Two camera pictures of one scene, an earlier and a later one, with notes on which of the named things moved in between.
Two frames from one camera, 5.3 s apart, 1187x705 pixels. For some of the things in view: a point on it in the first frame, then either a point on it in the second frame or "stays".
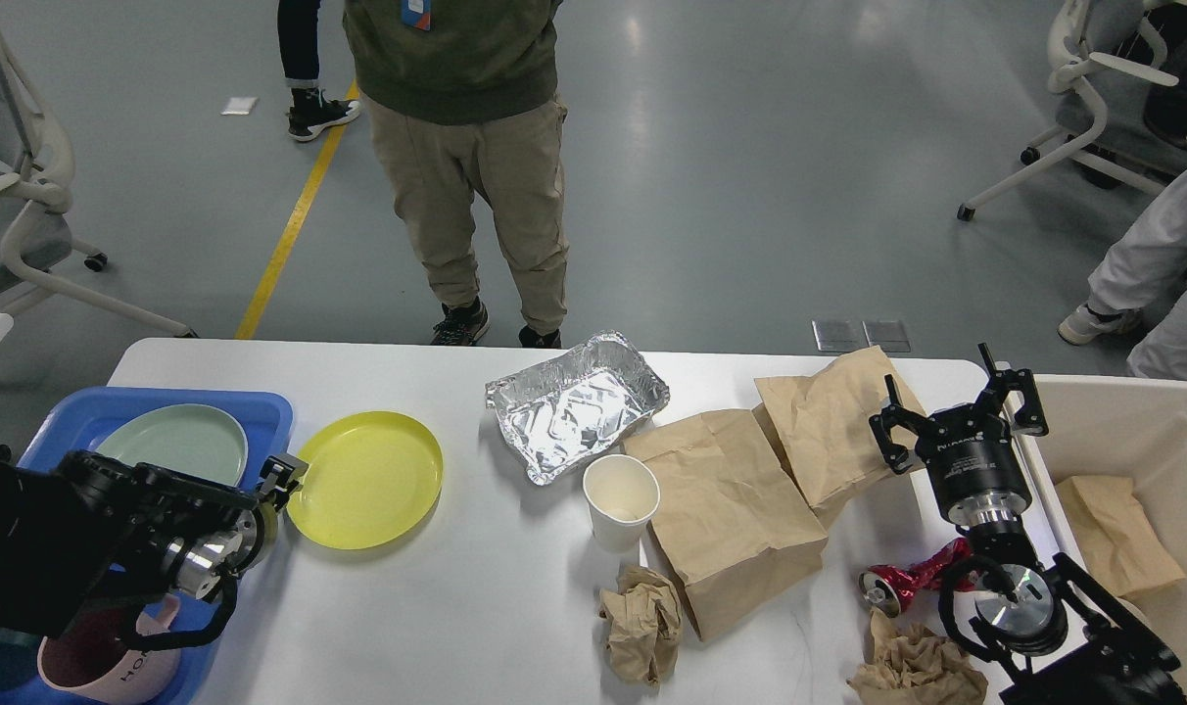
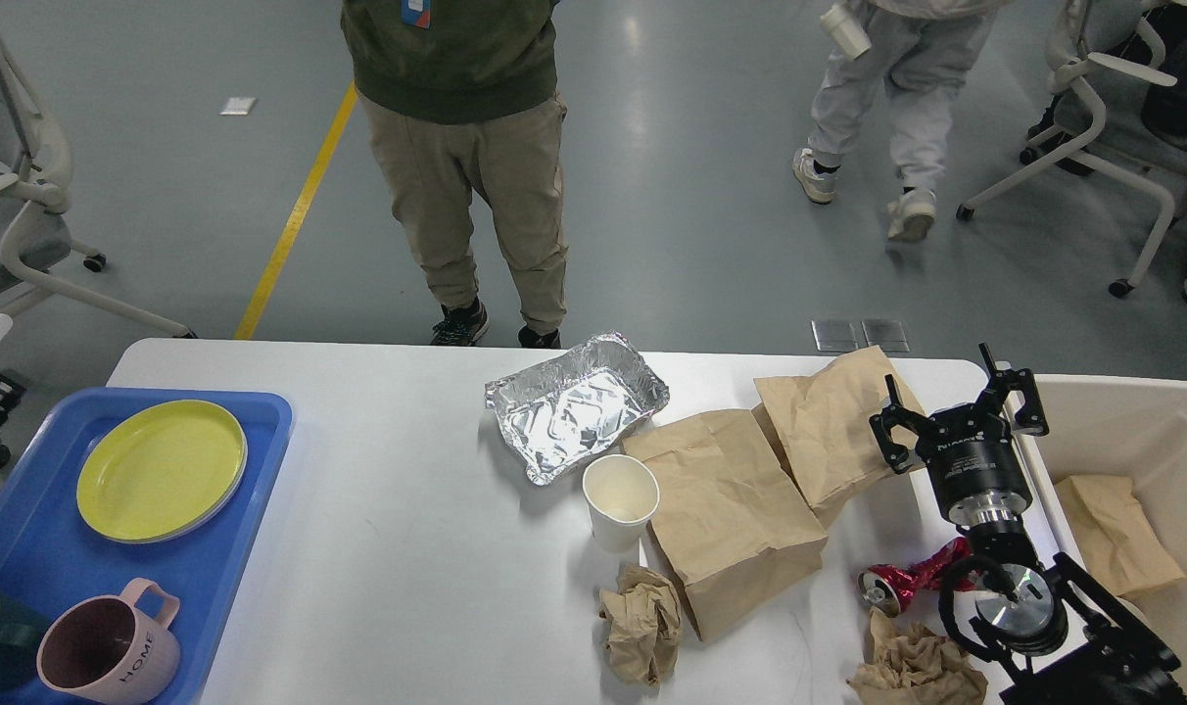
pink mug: [91, 660] stays
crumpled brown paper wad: [916, 667] stays
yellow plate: [371, 479] → [158, 467]
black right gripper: [973, 460] stays
